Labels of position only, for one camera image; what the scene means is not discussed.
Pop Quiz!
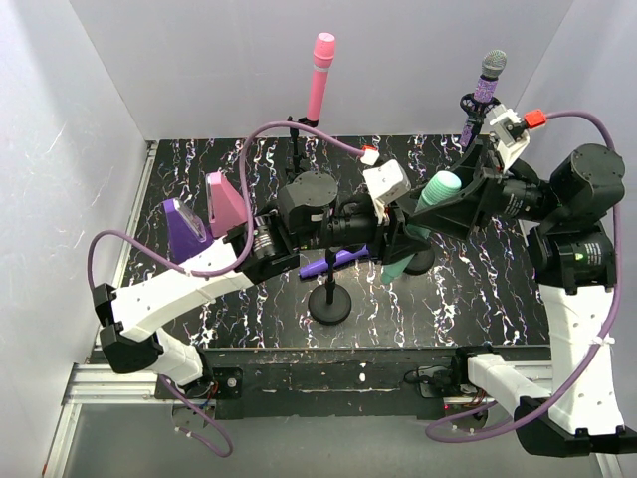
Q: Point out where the round base stand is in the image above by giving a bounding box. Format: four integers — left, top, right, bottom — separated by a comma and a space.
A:
308, 248, 352, 326
403, 248, 435, 276

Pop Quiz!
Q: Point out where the teal plastic microphone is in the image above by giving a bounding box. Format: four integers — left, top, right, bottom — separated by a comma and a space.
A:
381, 169, 464, 286

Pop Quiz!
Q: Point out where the purple plastic microphone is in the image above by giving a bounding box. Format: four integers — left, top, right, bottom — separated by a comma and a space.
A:
299, 246, 369, 280

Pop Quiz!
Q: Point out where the tripod stand with shock mount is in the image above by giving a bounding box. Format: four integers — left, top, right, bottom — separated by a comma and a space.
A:
460, 93, 501, 134

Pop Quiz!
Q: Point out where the purple glitter microphone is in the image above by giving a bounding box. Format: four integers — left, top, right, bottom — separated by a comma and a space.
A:
459, 49, 507, 149

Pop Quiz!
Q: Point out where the tripod stand with clip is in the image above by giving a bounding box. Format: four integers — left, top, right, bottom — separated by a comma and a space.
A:
285, 118, 319, 183

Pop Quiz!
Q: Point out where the pink plastic microphone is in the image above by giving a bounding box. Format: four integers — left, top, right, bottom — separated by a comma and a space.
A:
306, 32, 336, 124

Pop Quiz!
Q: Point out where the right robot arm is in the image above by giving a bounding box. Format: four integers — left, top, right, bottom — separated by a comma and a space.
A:
416, 142, 636, 457

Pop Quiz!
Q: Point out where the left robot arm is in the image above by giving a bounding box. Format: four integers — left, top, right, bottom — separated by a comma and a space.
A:
92, 162, 427, 391

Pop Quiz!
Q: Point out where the pink metronome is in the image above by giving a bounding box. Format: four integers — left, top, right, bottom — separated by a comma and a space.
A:
206, 172, 247, 239

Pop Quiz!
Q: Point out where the purple metronome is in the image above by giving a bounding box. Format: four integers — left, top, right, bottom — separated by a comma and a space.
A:
162, 198, 214, 264

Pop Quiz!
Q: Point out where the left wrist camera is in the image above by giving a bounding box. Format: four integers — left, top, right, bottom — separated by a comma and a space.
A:
362, 159, 411, 222

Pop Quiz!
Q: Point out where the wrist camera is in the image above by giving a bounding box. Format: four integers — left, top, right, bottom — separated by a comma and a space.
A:
487, 104, 547, 171
362, 159, 411, 222

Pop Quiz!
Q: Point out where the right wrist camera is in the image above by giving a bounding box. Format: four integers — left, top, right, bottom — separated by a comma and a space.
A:
487, 104, 547, 171

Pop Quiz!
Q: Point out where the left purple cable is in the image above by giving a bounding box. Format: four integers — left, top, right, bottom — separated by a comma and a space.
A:
85, 121, 382, 305

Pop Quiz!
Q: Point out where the purple cable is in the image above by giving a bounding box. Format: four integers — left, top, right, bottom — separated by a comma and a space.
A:
85, 121, 382, 305
425, 110, 623, 443

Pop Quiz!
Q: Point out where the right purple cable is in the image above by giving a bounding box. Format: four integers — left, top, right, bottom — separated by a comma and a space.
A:
425, 110, 623, 443

